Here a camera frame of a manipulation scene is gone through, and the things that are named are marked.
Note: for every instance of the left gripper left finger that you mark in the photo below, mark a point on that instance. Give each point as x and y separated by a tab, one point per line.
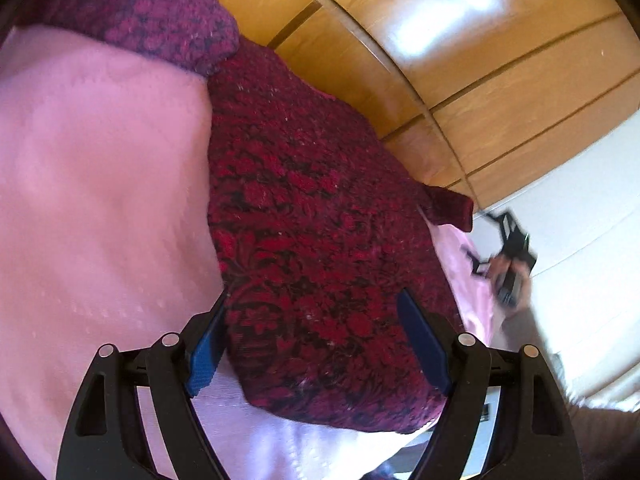
104	436

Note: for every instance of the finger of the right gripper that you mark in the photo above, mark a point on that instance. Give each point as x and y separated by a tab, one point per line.
479	266
499	218

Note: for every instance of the red floral knit sweater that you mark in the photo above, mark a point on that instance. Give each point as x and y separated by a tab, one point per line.
317	227

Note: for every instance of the person's right hand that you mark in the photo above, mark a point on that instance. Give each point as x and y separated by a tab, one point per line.
511	284

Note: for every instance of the wooden wardrobe panels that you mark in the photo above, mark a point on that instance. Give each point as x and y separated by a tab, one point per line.
482	96

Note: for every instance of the pink bed sheet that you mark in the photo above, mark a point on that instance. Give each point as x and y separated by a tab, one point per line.
104	238

